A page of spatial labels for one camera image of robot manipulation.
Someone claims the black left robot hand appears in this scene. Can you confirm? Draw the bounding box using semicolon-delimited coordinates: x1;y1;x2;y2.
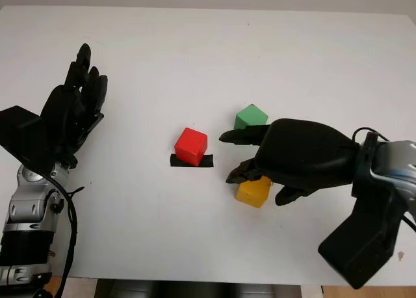
40;43;109;169

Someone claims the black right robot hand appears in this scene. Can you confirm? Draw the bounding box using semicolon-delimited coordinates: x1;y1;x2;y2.
218;118;361;208

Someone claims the green cube block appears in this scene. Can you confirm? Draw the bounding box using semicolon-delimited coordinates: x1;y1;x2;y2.
233;103;269;131

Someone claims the yellow cube block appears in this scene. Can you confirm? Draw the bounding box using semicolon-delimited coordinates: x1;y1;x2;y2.
235;176;272;209

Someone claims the red cube block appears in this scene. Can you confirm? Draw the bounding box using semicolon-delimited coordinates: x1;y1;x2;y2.
174;127;209;167

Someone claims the black tape strip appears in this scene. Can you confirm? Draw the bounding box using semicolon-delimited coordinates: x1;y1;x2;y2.
169;154;215;169

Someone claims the dark grey robot torso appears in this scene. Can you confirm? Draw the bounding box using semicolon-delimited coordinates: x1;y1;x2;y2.
96;278;322;298

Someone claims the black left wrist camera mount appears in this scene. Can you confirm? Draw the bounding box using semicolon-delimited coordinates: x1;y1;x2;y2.
0;105;66;178

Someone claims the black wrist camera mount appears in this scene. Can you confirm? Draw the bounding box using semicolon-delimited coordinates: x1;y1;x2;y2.
0;105;66;178
317;131;407;291

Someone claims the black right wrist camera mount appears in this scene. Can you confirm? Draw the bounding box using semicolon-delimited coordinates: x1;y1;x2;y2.
317;131;407;291

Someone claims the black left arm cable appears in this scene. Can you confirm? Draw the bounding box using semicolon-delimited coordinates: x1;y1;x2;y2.
42;174;85;298

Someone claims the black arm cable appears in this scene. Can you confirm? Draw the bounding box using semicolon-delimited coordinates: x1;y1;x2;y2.
42;174;85;298
352;127;416;230

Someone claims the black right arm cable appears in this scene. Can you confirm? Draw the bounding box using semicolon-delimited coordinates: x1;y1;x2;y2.
352;127;416;230

